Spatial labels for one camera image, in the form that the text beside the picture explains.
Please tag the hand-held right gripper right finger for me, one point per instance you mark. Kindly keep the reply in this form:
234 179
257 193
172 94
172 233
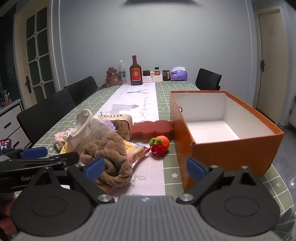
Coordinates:
195 170

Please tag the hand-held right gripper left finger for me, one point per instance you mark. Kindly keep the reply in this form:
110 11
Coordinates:
94 169

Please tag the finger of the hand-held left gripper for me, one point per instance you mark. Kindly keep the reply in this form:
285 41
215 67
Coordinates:
33 153
67 157

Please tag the pink knitted cloth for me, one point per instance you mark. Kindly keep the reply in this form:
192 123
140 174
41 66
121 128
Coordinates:
60 139

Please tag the brown plush cloth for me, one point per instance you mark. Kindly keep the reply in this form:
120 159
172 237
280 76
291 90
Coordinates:
111 153

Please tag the orange cardboard box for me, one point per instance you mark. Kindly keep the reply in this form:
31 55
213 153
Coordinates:
231 150

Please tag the crochet strawberry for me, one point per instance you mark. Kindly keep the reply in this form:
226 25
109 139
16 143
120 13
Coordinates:
160 144

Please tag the shiny snack packet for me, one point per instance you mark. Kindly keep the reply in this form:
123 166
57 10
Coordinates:
136 150

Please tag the red-brown sponge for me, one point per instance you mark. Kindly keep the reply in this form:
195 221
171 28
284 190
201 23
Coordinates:
150 129

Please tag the person's left hand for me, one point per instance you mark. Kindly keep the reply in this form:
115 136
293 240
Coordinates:
7 209

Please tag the smartphone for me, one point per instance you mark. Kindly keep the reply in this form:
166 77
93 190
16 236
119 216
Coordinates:
4 144

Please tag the black chair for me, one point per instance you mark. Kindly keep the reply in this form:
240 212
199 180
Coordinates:
208 78
83 89
44 115

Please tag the white cabinet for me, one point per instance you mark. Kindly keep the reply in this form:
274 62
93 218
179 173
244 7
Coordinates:
9 122

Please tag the wooden radio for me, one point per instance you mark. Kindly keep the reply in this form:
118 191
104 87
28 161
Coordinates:
123 126

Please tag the spray bottle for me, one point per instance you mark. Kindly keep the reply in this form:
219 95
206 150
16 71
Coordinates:
7 97

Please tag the clear plastic zip bag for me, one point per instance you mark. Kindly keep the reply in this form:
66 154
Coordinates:
123 108

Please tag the green checked tablecloth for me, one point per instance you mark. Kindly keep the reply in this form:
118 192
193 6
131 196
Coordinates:
166 104

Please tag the brown bear figure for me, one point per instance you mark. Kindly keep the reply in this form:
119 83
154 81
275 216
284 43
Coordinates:
113 77

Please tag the purple tissue pack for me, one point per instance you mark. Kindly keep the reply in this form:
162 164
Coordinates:
179 74

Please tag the tall dark jar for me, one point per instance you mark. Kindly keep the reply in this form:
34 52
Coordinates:
166 76

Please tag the white box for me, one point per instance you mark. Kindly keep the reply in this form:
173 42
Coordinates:
157 78
147 79

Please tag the clear water bottle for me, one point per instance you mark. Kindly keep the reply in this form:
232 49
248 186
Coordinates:
122 73

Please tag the brown liquor bottle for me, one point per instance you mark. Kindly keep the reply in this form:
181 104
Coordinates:
136 74

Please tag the small red label bottle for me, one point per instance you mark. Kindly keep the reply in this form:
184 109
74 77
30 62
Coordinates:
157 71

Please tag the small dark jar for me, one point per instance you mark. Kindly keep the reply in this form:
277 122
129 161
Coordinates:
146 73

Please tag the plain cream door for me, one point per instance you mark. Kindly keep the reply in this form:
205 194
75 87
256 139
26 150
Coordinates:
275 69

